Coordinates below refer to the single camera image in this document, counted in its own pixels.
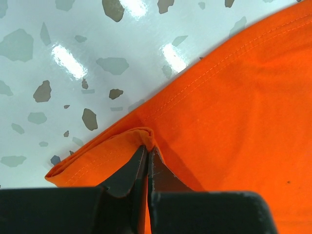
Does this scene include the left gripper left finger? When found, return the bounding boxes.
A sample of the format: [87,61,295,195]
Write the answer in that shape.
[0,146,148,234]

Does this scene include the orange t shirt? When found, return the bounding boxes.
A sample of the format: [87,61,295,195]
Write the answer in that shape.
[45,0,312,234]

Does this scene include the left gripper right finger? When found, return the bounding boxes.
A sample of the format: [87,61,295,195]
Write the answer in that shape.
[148,147,277,234]

